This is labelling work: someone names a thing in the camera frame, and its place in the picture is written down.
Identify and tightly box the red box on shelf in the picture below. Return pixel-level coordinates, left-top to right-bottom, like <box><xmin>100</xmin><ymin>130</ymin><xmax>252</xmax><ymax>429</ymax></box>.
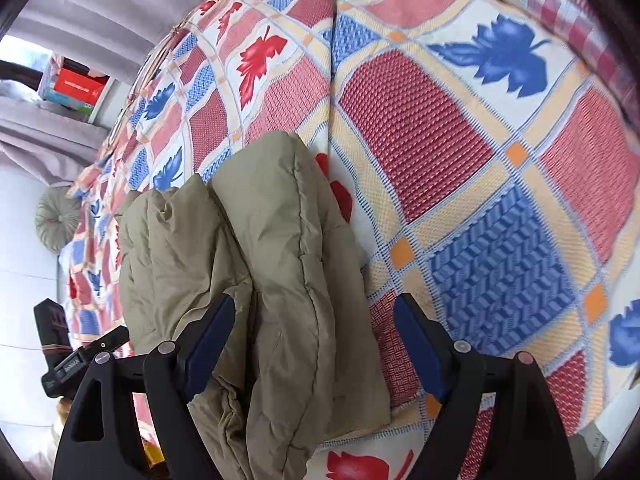
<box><xmin>37</xmin><ymin>55</ymin><xmax>118</xmax><ymax>123</ymax></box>

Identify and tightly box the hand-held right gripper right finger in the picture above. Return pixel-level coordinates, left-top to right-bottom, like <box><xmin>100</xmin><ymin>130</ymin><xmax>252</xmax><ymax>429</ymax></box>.
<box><xmin>393</xmin><ymin>292</ymin><xmax>573</xmax><ymax>480</ymax></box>

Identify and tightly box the grey curtain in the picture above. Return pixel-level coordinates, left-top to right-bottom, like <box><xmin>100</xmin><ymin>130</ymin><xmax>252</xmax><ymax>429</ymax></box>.
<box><xmin>0</xmin><ymin>0</ymin><xmax>261</xmax><ymax>186</ymax></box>

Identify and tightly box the khaki padded jacket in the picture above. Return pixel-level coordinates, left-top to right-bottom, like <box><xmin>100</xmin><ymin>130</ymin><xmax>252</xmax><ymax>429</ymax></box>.
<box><xmin>116</xmin><ymin>131</ymin><xmax>392</xmax><ymax>480</ymax></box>

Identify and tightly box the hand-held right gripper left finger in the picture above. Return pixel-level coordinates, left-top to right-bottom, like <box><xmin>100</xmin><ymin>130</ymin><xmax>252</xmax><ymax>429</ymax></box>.
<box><xmin>52</xmin><ymin>294</ymin><xmax>237</xmax><ymax>480</ymax></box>

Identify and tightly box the round grey pleated cushion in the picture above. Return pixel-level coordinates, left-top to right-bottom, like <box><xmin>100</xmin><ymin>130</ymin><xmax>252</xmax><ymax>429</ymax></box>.
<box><xmin>35</xmin><ymin>187</ymin><xmax>81</xmax><ymax>253</ymax></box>

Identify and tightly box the leaf patterned patchwork blanket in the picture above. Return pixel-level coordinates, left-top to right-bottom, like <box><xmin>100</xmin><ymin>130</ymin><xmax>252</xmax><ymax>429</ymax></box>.
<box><xmin>57</xmin><ymin>0</ymin><xmax>640</xmax><ymax>480</ymax></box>

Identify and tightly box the pink checked cloth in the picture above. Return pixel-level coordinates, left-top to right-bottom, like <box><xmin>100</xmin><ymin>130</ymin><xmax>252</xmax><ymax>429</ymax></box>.
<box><xmin>510</xmin><ymin>0</ymin><xmax>640</xmax><ymax>126</ymax></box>

